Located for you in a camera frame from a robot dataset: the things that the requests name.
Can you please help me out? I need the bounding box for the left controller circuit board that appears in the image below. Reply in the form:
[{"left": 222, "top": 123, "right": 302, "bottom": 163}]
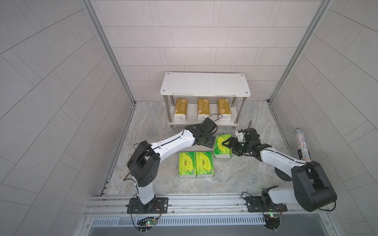
[{"left": 136, "top": 217, "right": 158, "bottom": 234}]

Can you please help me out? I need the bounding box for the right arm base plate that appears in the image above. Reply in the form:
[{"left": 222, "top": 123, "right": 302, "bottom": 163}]
[{"left": 242, "top": 196, "right": 287, "bottom": 213}]

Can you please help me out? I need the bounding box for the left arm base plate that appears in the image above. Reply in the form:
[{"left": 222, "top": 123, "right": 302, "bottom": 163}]
[{"left": 127, "top": 197, "right": 169, "bottom": 214}]

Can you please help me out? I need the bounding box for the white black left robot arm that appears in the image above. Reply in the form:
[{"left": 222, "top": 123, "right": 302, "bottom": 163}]
[{"left": 125, "top": 118, "right": 218, "bottom": 208}]

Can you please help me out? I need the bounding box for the aluminium corner frame post left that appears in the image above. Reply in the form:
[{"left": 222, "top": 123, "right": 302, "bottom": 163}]
[{"left": 82, "top": 0, "right": 136, "bottom": 107}]

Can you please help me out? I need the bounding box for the white two-tier metal shelf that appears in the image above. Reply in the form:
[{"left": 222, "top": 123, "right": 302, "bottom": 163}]
[{"left": 160, "top": 72, "right": 251, "bottom": 127}]

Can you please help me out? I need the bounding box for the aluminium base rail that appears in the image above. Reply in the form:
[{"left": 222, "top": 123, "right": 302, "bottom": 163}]
[{"left": 85, "top": 193, "right": 325, "bottom": 219}]

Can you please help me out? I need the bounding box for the right controller circuit board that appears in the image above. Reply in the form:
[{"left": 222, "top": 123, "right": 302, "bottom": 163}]
[{"left": 263, "top": 213, "right": 281, "bottom": 231}]

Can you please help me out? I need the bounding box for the aluminium corner frame post right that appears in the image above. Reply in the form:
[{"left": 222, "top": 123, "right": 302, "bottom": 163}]
[{"left": 266, "top": 0, "right": 332, "bottom": 104}]

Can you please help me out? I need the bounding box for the glitter tube on stand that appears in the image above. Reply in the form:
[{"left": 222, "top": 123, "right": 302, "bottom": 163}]
[{"left": 293, "top": 128, "right": 311, "bottom": 162}]

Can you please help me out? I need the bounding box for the gold tissue pack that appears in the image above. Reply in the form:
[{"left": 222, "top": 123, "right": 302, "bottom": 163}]
[
  {"left": 197, "top": 98, "right": 210, "bottom": 121},
  {"left": 174, "top": 98, "right": 188, "bottom": 121},
  {"left": 217, "top": 98, "right": 232, "bottom": 121}
]

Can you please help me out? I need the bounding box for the black round stand base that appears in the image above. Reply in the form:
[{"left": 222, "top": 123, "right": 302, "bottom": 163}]
[{"left": 275, "top": 168, "right": 292, "bottom": 182}]

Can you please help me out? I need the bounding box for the aluminium corner frame post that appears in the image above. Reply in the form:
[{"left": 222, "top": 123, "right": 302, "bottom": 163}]
[
  {"left": 266, "top": 0, "right": 332, "bottom": 104},
  {"left": 82, "top": 0, "right": 136, "bottom": 107}
]

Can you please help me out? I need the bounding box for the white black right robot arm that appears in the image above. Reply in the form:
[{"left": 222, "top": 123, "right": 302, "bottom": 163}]
[{"left": 222, "top": 128, "right": 337, "bottom": 212}]

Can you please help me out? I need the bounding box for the green tissue pack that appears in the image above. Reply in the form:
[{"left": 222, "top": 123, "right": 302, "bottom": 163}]
[
  {"left": 214, "top": 134, "right": 232, "bottom": 158},
  {"left": 195, "top": 152, "right": 214, "bottom": 178},
  {"left": 179, "top": 152, "right": 197, "bottom": 179}
]

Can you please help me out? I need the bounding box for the controller circuit board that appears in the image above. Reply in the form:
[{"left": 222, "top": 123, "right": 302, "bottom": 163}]
[
  {"left": 263, "top": 213, "right": 281, "bottom": 231},
  {"left": 136, "top": 217, "right": 158, "bottom": 234}
]

